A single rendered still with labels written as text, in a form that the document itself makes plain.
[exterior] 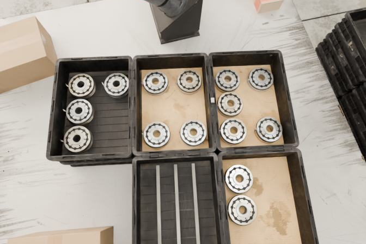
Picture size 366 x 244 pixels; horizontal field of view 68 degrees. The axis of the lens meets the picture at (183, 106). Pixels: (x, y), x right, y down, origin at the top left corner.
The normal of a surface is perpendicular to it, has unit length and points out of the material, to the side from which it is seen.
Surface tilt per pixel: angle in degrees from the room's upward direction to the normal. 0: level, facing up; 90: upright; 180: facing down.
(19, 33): 0
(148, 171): 0
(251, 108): 0
